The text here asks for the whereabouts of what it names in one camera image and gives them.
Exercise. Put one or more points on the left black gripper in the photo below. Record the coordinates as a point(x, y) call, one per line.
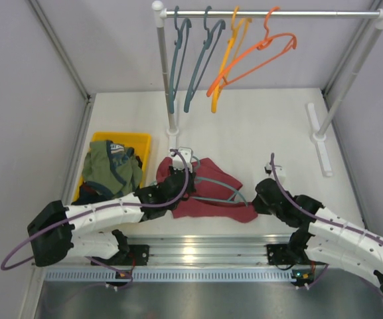
point(180, 179)

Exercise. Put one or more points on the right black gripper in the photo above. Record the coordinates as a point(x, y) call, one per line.
point(259, 207)

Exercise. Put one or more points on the teal green hanger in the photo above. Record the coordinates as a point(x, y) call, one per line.
point(221, 189)

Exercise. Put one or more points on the red tank top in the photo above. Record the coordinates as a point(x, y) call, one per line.
point(207, 199)

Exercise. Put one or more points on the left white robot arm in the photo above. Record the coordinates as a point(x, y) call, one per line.
point(60, 232)

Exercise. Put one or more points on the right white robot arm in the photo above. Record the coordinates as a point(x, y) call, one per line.
point(320, 235)

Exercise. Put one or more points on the dark teal hanger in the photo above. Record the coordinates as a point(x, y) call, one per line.
point(181, 43)
point(209, 45)

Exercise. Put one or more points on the dark teal hanger leftmost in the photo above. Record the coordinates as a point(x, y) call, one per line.
point(181, 43)

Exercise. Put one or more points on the yellow hanger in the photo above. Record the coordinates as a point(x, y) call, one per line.
point(238, 34)

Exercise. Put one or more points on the yellow plastic bin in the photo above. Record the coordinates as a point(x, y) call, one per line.
point(140, 142)

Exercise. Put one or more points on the green clothes pile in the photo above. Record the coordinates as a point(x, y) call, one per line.
point(110, 170)

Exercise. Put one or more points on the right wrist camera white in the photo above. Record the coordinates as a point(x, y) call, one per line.
point(281, 174)

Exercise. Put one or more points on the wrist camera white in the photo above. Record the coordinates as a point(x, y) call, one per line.
point(182, 159)
point(281, 174)

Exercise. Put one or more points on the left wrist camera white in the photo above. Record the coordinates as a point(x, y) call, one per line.
point(182, 159)

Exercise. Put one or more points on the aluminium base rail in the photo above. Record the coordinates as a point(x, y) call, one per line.
point(193, 250)

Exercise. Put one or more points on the slotted white cable duct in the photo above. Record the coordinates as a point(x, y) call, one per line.
point(177, 275)

